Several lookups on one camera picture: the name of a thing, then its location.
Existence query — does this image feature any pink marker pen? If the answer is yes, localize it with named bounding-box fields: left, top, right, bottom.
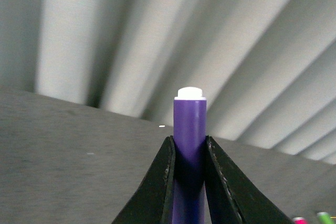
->
left=292, top=217, right=308, bottom=224

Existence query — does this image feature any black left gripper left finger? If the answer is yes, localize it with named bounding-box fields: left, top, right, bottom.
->
left=113, top=136, right=175, bottom=223

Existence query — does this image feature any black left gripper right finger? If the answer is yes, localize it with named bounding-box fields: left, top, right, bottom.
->
left=205, top=136, right=293, bottom=224

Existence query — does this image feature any white pleated curtain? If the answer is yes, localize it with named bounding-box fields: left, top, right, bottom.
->
left=1, top=0, right=335, bottom=164

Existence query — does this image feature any purple marker pen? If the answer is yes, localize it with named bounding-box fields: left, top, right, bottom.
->
left=172, top=87, right=207, bottom=223

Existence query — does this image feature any green marker pen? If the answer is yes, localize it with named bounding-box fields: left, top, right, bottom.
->
left=317, top=212, right=335, bottom=224

